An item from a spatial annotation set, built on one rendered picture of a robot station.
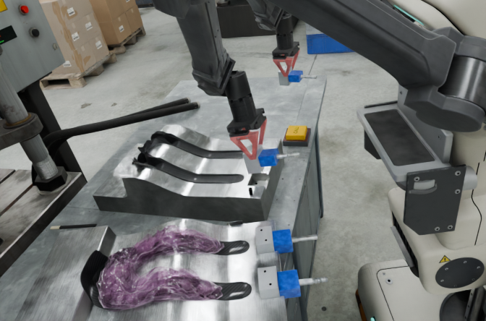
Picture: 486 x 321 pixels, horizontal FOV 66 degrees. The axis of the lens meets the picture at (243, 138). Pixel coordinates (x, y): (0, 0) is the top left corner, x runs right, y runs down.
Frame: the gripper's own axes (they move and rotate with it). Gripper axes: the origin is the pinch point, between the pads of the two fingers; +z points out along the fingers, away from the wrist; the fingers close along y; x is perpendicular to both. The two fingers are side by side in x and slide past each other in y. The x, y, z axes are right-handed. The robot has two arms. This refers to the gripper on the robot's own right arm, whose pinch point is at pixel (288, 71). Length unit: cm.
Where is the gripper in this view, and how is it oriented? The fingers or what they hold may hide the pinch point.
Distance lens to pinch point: 137.4
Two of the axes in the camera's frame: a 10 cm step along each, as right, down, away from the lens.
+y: -4.4, 5.5, -7.2
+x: 8.9, 1.2, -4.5
